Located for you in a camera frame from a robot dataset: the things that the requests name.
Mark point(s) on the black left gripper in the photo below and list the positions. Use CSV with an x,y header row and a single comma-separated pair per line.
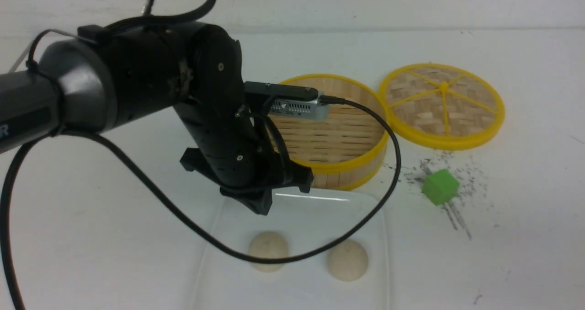
x,y
217,116

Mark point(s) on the steamed bun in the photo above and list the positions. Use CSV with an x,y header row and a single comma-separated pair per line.
x,y
269,244
348,261

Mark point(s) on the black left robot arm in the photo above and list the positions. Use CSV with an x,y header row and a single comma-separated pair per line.
x,y
82,86

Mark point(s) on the white rectangular plate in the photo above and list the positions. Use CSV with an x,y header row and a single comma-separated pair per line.
x,y
307,221

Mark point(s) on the bamboo steamer basket yellow rim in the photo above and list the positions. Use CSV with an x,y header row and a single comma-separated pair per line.
x,y
347,149

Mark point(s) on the green cube block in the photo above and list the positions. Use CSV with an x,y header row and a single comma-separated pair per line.
x,y
440,187

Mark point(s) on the woven bamboo steamer lid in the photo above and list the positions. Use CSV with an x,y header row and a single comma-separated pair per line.
x,y
441,107

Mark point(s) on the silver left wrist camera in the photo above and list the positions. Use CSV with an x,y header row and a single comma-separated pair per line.
x,y
285,100

